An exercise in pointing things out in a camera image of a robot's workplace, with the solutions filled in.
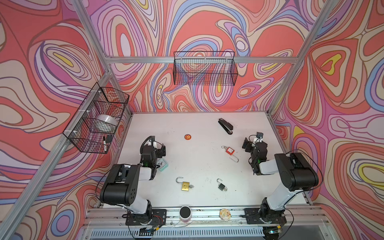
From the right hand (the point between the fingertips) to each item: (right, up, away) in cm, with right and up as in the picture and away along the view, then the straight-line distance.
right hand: (252, 141), depth 96 cm
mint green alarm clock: (-57, -13, -8) cm, 59 cm away
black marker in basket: (-82, +1, -24) cm, 86 cm away
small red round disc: (-43, +2, +8) cm, 44 cm away
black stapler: (-15, +10, +12) cm, 21 cm away
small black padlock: (-23, -24, -14) cm, 36 cm away
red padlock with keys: (-15, -7, -1) cm, 16 cm away
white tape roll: (-81, +11, -26) cm, 86 cm away
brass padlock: (-43, -23, -14) cm, 51 cm away
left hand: (-63, -1, -3) cm, 63 cm away
